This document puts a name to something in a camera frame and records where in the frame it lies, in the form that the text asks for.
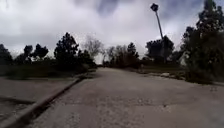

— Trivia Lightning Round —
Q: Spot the row of dark trees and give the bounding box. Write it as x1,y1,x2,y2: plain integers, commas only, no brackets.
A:
0,31,98,77
101,35,183,70

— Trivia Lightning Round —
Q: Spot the tall lamp pole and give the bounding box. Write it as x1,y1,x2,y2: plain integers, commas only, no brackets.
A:
149,2,167,65

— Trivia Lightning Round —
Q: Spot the grass verge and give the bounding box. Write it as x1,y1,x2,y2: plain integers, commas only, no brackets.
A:
132,64,224,86

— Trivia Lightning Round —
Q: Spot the grey concrete road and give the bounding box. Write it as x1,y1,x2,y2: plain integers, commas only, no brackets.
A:
25,67,224,128

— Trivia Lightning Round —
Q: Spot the large dark tree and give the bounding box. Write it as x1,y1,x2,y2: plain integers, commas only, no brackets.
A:
180,0,224,85

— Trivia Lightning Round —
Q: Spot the concrete kerb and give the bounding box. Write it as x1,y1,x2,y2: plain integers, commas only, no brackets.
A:
0,74,87,128

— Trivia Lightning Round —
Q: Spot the grey paved side area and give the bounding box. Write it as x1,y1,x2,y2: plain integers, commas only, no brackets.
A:
0,76,80,123

